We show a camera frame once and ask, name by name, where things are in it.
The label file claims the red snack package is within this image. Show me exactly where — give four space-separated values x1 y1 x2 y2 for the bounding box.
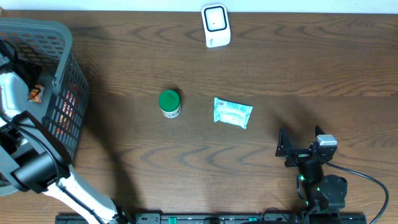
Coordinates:
50 82 80 136

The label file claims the orange tissue pack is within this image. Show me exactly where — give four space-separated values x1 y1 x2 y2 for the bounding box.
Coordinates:
28 85 45 103

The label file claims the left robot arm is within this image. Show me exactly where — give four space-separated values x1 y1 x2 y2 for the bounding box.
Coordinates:
1 40 135 223

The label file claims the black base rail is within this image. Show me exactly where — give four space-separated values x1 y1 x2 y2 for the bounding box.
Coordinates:
55 212 368 224

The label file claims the grey plastic mesh basket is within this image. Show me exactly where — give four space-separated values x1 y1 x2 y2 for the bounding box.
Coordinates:
0 17 91 197

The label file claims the white barcode scanner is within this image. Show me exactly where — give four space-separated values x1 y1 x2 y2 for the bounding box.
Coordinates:
201 4 231 48

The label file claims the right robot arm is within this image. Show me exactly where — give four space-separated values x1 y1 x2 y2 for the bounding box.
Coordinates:
275 126 348 223

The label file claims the teal wet wipes pack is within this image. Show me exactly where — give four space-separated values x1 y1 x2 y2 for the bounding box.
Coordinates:
213 98 253 129

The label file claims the green lid white jar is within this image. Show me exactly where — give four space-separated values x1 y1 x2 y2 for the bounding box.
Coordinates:
158 90 181 118

